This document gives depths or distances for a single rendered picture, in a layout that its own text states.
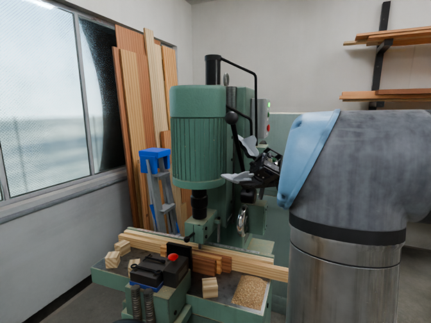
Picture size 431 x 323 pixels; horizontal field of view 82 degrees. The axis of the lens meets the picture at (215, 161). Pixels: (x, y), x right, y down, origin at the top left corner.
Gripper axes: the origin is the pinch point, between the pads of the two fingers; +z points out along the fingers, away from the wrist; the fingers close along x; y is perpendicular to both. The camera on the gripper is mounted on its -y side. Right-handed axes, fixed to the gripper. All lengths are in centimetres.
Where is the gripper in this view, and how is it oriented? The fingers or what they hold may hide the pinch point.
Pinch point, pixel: (226, 154)
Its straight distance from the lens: 69.4
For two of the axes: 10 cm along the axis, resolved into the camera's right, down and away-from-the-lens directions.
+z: -8.6, -4.6, -2.2
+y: 4.4, -4.3, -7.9
